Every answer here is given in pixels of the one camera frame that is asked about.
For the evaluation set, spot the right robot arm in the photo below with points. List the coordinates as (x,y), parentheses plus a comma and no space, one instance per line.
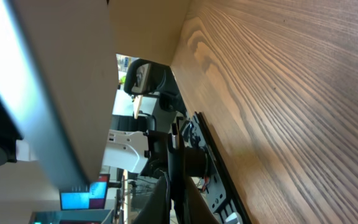
(167,158)

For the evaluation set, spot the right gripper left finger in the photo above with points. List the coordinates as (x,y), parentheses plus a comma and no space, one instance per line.
(156,210)

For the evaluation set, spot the laptop with blue screen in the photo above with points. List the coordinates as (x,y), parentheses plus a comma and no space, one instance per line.
(86,198)

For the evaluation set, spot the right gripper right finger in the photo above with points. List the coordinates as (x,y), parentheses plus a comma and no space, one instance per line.
(188,203)

